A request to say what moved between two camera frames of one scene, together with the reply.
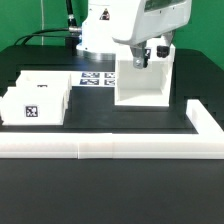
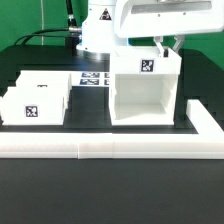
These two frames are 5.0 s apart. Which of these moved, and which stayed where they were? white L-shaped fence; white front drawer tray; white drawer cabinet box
Moved: white drawer cabinet box
Stayed: white L-shaped fence; white front drawer tray
